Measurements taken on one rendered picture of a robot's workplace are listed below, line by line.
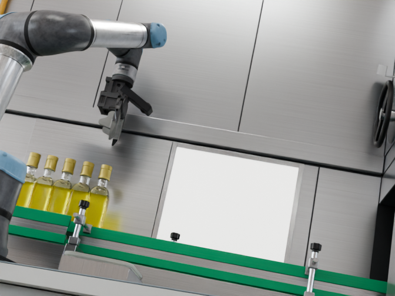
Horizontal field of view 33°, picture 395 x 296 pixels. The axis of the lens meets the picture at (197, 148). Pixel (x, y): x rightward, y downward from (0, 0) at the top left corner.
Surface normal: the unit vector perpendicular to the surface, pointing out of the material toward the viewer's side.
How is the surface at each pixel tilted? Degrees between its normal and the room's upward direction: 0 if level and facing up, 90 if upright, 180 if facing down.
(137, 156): 90
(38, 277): 90
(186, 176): 90
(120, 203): 90
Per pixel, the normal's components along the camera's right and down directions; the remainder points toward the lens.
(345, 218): -0.05, -0.34
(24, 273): -0.31, -0.37
